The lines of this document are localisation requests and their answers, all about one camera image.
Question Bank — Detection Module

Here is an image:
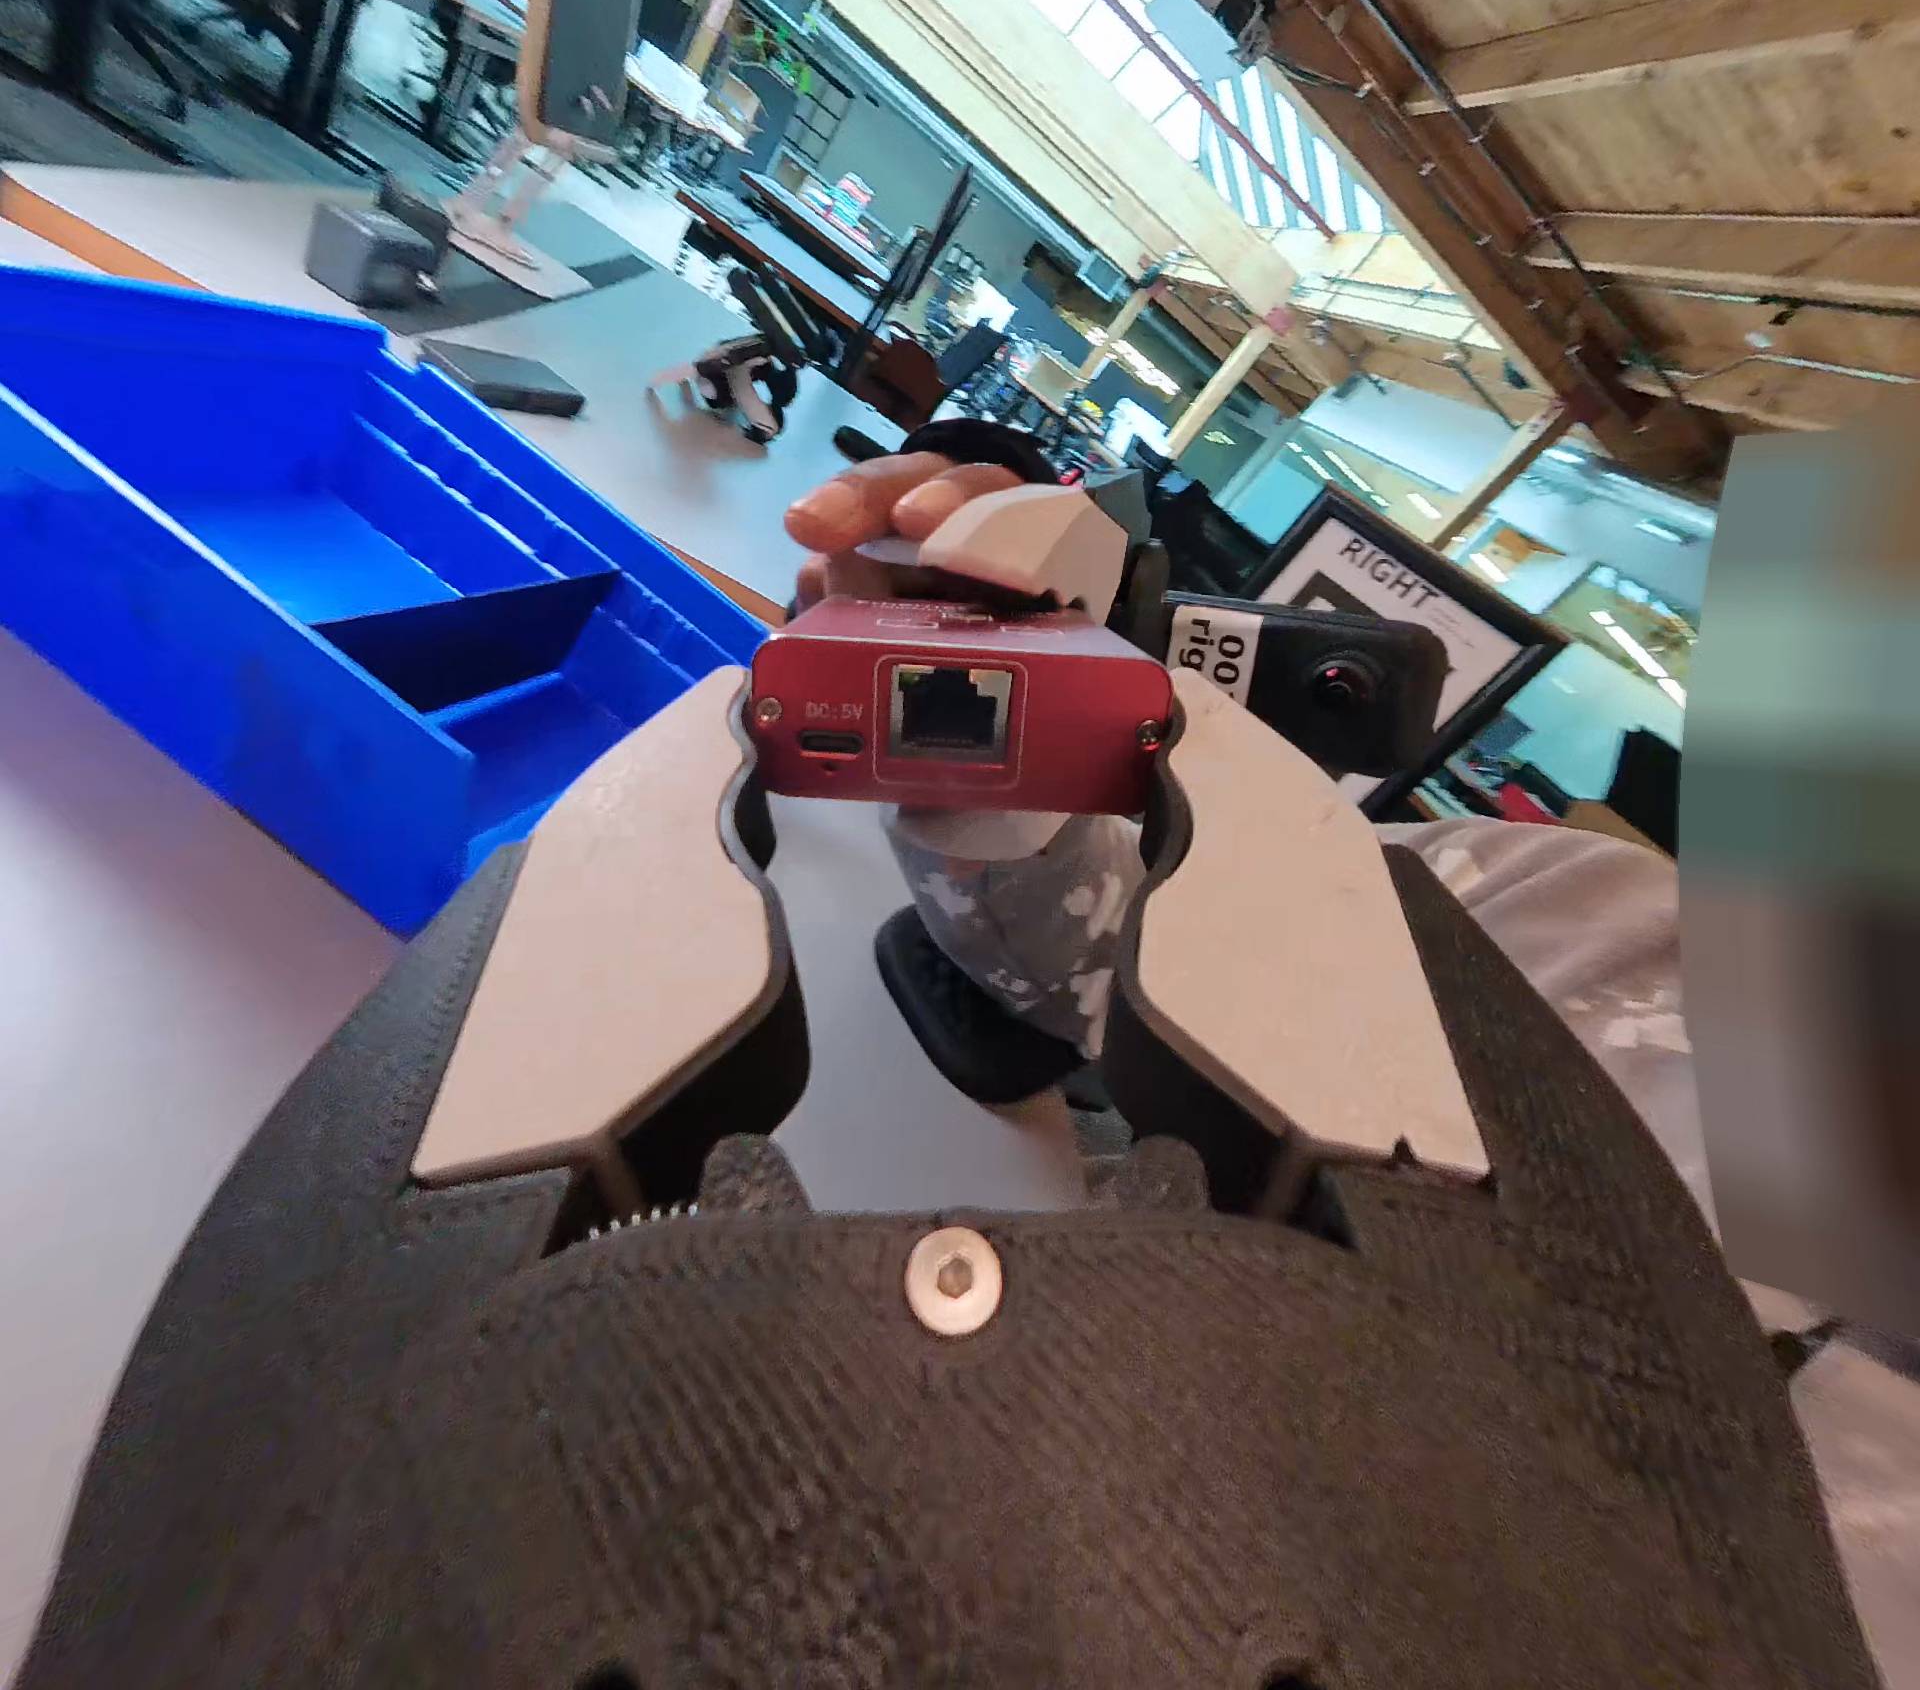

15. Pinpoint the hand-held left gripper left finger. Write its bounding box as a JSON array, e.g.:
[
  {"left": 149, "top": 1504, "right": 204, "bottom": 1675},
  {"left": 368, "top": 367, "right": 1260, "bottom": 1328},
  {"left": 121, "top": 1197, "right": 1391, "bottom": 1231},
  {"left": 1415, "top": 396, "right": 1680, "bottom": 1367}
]
[{"left": 409, "top": 667, "right": 813, "bottom": 1200}]

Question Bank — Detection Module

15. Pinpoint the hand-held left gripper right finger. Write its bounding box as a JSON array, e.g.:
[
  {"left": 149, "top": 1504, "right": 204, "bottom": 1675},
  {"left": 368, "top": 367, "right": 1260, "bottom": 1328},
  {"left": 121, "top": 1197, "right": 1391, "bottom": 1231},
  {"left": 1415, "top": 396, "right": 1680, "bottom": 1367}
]
[{"left": 1105, "top": 672, "right": 1494, "bottom": 1224}]

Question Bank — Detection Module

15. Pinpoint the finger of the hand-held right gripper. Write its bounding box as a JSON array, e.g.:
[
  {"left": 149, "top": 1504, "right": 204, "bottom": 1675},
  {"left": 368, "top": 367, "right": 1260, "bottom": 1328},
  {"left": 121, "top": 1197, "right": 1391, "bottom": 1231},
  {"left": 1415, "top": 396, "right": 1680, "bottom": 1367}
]
[
  {"left": 884, "top": 811, "right": 1069, "bottom": 864},
  {"left": 856, "top": 483, "right": 1130, "bottom": 629}
]

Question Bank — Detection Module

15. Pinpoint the red metal ethernet switch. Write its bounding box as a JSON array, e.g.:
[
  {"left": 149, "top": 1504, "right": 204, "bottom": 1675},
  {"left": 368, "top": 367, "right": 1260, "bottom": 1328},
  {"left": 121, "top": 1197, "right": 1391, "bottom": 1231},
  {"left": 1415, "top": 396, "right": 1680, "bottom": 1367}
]
[{"left": 747, "top": 592, "right": 1177, "bottom": 817}]

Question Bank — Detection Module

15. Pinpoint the blue plastic storage bin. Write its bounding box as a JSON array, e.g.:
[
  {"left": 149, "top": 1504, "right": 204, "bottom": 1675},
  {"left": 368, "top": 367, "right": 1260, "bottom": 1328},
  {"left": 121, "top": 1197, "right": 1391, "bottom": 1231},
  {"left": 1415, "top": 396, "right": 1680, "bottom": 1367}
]
[{"left": 0, "top": 265, "right": 774, "bottom": 939}]

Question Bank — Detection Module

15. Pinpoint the person's right forearm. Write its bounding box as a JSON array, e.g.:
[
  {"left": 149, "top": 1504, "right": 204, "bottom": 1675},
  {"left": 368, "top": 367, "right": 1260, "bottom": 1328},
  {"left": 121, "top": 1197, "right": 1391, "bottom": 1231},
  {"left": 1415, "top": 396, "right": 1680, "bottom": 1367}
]
[{"left": 884, "top": 815, "right": 1154, "bottom": 1054}]

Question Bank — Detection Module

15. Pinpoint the person's right hand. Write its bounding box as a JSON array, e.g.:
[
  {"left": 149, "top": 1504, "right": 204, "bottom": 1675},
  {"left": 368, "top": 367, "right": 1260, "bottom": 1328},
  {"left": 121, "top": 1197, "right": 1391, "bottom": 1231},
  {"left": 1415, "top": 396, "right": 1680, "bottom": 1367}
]
[{"left": 785, "top": 451, "right": 1025, "bottom": 603}]

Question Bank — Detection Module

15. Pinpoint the framed checkered marker sign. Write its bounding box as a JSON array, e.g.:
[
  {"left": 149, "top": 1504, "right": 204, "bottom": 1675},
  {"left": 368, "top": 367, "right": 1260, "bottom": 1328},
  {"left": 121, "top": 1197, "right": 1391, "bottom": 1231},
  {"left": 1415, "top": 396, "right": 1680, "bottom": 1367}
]
[{"left": 1244, "top": 486, "right": 1570, "bottom": 823}]

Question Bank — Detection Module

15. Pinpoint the black mesh chair armrest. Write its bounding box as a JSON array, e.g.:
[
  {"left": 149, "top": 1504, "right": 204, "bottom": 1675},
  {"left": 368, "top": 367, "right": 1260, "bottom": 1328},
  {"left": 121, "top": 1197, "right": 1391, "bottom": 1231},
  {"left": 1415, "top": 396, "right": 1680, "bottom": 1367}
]
[{"left": 874, "top": 905, "right": 1113, "bottom": 1106}]

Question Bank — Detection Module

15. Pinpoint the black white tabletop device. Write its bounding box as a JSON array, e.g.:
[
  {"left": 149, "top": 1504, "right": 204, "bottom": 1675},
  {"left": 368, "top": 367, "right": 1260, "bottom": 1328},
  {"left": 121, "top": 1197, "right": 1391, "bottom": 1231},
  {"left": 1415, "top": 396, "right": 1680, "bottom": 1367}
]
[{"left": 650, "top": 334, "right": 800, "bottom": 447}]

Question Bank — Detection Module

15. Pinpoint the black bin divider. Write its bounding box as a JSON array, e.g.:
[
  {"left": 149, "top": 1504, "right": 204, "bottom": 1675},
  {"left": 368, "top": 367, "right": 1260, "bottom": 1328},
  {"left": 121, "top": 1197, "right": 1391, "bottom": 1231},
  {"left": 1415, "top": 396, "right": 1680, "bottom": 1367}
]
[{"left": 312, "top": 571, "right": 624, "bottom": 716}]

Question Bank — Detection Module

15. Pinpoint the small black box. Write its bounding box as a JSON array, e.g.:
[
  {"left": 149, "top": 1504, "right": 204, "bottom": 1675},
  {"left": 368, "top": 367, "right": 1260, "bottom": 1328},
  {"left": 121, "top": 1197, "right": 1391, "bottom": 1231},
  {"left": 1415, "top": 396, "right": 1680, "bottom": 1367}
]
[{"left": 418, "top": 339, "right": 589, "bottom": 420}]

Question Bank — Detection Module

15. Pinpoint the black board on stand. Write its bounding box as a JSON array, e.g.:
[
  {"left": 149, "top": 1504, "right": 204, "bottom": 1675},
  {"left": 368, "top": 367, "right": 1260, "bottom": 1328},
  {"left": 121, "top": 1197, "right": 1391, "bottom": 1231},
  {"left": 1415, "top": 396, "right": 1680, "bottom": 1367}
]
[{"left": 450, "top": 0, "right": 650, "bottom": 268}]

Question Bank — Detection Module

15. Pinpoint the grey power adapter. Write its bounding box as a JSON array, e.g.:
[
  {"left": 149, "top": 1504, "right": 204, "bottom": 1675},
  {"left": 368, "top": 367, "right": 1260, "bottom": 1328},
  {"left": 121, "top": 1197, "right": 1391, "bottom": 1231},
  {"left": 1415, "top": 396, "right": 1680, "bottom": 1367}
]
[{"left": 305, "top": 189, "right": 452, "bottom": 308}]

